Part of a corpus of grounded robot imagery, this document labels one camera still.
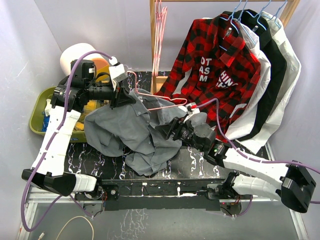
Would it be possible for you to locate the pink wire hanger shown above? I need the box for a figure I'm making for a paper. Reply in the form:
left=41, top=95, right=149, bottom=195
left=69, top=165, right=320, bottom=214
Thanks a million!
left=126, top=71, right=188, bottom=112

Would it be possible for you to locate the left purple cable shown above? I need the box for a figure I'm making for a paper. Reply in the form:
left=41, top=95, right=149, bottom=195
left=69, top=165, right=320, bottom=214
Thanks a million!
left=20, top=50, right=115, bottom=232

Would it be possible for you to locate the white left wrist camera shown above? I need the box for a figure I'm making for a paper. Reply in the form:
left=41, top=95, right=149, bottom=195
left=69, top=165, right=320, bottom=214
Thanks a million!
left=109, top=56, right=128, bottom=92

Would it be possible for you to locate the aluminium frame rail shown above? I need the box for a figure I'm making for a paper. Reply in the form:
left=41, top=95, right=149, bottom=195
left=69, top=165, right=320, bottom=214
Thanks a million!
left=18, top=142, right=308, bottom=240

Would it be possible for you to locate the red black plaid shirt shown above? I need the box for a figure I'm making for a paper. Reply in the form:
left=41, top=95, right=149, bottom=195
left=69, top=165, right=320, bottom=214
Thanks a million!
left=156, top=15, right=261, bottom=142

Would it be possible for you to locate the white orange cylinder container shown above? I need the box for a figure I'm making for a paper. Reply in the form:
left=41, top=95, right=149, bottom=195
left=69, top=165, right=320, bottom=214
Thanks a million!
left=59, top=43, right=110, bottom=85

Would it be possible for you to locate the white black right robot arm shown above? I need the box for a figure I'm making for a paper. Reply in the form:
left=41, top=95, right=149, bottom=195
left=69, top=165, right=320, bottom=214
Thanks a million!
left=156, top=117, right=317, bottom=213

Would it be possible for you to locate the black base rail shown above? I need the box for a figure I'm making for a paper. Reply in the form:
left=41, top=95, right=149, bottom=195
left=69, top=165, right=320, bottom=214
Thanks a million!
left=74, top=178, right=251, bottom=212

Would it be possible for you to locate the white cloth in basket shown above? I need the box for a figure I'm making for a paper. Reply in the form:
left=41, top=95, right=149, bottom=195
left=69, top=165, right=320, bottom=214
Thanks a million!
left=44, top=99, right=52, bottom=117

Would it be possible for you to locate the pink hangers bundle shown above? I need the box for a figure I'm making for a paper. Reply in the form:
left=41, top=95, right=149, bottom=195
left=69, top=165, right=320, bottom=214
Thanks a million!
left=152, top=0, right=168, bottom=77

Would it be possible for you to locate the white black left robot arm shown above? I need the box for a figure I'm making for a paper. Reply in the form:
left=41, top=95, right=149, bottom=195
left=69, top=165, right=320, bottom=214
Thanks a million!
left=21, top=59, right=135, bottom=200

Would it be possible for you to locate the olive green laundry basket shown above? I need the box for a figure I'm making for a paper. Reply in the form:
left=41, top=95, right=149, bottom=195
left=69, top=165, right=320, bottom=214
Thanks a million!
left=29, top=87, right=87, bottom=143

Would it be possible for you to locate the blue cloth in basket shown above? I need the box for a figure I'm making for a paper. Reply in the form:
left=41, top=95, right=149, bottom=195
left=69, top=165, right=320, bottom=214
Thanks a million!
left=41, top=115, right=50, bottom=132

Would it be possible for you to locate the yellow plaid shirt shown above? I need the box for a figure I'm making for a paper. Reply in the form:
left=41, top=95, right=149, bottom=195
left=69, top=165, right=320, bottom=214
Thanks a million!
left=73, top=100, right=109, bottom=132

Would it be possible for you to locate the wooden clothes rack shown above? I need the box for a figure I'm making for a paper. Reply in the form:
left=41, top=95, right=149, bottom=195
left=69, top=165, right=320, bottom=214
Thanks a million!
left=149, top=0, right=300, bottom=93

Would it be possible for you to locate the blue wire hanger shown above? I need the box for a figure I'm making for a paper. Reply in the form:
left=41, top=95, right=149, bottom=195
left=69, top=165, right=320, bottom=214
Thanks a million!
left=218, top=0, right=243, bottom=52
left=230, top=0, right=257, bottom=45
left=261, top=0, right=288, bottom=30
left=245, top=0, right=272, bottom=31

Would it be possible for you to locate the beige cable on floor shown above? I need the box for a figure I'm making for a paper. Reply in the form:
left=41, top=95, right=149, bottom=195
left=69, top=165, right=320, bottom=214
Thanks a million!
left=38, top=215, right=95, bottom=240

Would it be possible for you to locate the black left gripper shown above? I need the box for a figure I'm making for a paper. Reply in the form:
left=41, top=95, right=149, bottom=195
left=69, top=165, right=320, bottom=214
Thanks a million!
left=85, top=79, right=136, bottom=110

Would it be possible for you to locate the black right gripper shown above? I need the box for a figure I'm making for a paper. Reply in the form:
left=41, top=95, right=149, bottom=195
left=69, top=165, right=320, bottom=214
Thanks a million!
left=155, top=114, right=205, bottom=153

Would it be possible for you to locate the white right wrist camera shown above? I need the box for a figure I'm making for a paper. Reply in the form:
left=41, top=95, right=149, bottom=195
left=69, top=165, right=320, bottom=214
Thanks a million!
left=185, top=102, right=200, bottom=116

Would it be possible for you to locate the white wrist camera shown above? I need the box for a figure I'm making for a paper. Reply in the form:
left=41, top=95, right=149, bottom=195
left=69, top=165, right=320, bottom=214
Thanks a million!
left=185, top=102, right=200, bottom=116
left=109, top=56, right=128, bottom=92

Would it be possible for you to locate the light grey white shirt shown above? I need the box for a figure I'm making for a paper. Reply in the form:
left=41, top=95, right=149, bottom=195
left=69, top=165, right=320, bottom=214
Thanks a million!
left=251, top=11, right=302, bottom=154

